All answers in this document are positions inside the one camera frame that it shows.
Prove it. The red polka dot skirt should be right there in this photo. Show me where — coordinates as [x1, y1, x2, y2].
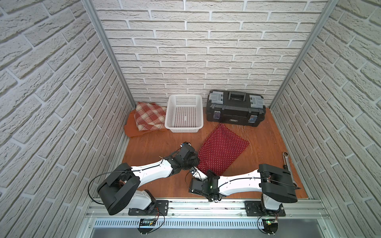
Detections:
[197, 124, 250, 176]

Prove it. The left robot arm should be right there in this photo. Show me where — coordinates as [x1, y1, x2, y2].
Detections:
[87, 142, 199, 216]

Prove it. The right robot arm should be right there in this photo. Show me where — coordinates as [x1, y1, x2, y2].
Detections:
[187, 164, 299, 213]

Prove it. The white plastic basket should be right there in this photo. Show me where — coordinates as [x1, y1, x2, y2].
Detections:
[165, 94, 203, 133]

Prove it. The red plaid skirt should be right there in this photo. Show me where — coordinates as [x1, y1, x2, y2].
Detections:
[135, 102, 167, 131]

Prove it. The orange skirt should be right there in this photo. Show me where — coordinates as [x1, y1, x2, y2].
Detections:
[124, 110, 149, 138]

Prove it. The black plastic toolbox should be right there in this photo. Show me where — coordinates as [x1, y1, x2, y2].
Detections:
[206, 90, 266, 127]

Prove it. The left controller board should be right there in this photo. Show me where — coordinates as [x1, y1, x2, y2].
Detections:
[138, 218, 157, 235]

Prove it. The controller board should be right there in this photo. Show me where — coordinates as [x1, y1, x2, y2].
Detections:
[138, 218, 157, 235]
[262, 219, 278, 235]

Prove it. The right controller board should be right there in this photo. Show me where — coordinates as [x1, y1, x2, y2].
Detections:
[262, 219, 278, 235]

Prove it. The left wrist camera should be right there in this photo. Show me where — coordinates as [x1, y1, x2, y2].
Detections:
[181, 142, 191, 147]

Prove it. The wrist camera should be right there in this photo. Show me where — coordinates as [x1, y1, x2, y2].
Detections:
[190, 167, 207, 181]
[181, 142, 191, 147]

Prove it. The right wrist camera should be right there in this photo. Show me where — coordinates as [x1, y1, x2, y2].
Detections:
[190, 167, 207, 181]

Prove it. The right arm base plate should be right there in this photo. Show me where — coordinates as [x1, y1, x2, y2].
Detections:
[244, 201, 286, 217]

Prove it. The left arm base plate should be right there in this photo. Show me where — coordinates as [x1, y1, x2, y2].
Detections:
[128, 200, 169, 216]

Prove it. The aluminium mounting rail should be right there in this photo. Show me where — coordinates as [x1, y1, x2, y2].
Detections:
[84, 198, 330, 219]

